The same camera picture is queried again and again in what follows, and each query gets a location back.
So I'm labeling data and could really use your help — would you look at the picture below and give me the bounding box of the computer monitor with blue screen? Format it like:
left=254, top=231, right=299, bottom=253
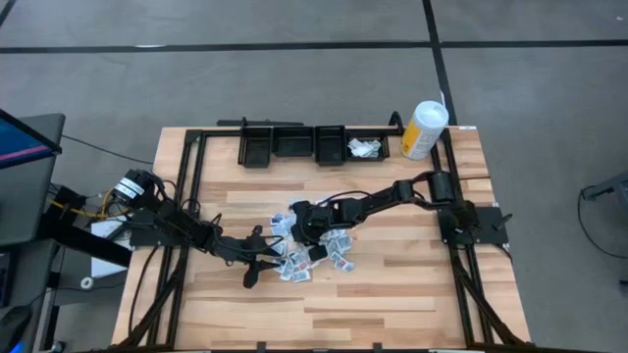
left=0, top=108, right=63, bottom=171

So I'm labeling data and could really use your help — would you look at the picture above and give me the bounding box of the thin black floor cable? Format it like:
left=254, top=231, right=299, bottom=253
left=61, top=134, right=155, bottom=166
left=577, top=193, right=628, bottom=260

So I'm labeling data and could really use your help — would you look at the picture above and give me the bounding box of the black plastic mesh basket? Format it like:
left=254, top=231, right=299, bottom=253
left=345, top=127, right=392, bottom=163
left=272, top=126, right=315, bottom=158
left=238, top=126, right=274, bottom=169
left=313, top=125, right=347, bottom=167

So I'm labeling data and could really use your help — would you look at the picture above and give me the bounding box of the white paper sheet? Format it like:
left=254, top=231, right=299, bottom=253
left=90, top=218, right=132, bottom=279

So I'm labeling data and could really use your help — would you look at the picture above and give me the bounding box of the grey chair base leg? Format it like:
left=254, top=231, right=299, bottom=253
left=581, top=170, right=628, bottom=202

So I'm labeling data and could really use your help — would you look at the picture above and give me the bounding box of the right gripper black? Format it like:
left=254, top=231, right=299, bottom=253
left=292, top=199, right=364, bottom=263

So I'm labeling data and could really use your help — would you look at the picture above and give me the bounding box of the black cart support beam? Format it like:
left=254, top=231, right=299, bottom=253
left=38, top=203, right=133, bottom=270

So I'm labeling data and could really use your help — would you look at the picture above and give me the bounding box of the black computer mouse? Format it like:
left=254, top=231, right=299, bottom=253
left=0, top=304, right=34, bottom=353

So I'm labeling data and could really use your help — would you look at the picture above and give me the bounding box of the yellow and white wipes canister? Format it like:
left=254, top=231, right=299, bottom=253
left=400, top=100, right=450, bottom=162

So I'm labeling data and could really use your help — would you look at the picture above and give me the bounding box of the yellow cable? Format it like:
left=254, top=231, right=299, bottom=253
left=48, top=190, right=131, bottom=221

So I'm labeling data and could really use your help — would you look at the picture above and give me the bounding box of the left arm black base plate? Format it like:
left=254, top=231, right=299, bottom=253
left=128, top=210, right=200, bottom=248

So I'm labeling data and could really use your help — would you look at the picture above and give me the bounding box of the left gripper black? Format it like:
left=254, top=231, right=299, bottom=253
left=215, top=224, right=291, bottom=289

